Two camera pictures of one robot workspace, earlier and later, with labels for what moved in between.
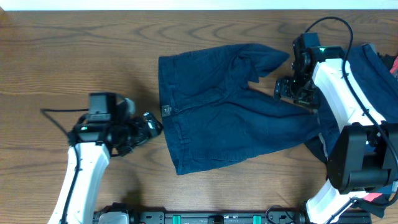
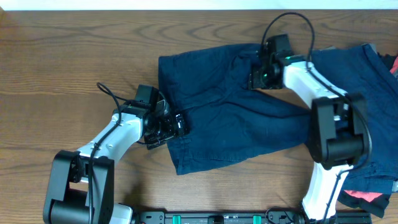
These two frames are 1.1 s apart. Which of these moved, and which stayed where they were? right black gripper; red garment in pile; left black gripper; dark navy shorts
Moved: left black gripper; right black gripper
Stayed: red garment in pile; dark navy shorts
